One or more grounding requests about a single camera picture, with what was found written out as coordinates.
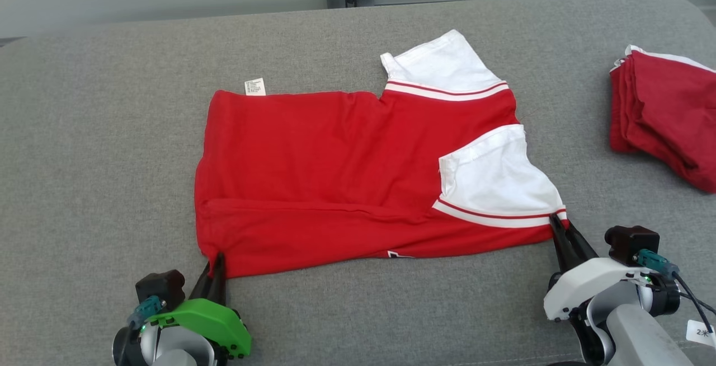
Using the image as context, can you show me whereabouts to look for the red white basketball jersey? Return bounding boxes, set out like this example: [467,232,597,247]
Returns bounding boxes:
[194,29,571,279]

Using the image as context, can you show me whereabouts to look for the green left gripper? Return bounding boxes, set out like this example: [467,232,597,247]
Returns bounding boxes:
[146,252,253,359]

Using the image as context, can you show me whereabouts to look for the teal left camera connector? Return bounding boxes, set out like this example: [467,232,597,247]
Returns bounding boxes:
[127,295,167,331]

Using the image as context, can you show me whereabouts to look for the red white shorts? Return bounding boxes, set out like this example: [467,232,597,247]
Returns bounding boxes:
[609,44,716,195]

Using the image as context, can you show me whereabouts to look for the grey fabric sofa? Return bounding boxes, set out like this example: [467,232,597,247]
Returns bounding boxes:
[0,0,716,366]

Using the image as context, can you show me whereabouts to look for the teal camera connector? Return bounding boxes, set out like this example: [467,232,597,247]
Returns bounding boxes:
[634,248,681,278]
[127,295,167,331]

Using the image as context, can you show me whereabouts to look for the teal right camera connector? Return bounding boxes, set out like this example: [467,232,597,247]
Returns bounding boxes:
[634,248,681,278]

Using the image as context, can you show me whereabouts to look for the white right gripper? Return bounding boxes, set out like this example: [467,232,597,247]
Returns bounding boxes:
[543,213,653,322]

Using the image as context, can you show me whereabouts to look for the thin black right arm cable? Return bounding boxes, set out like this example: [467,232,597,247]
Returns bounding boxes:
[671,273,716,334]

